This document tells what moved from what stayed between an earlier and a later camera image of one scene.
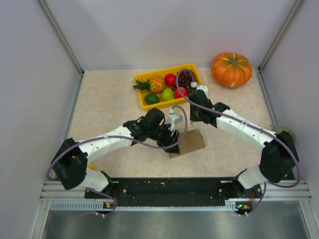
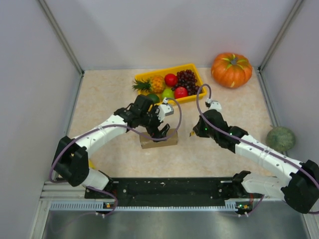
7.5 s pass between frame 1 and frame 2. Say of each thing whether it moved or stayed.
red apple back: stayed
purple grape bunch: stayed
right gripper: moved
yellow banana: stayed
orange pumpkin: stayed
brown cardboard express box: moved
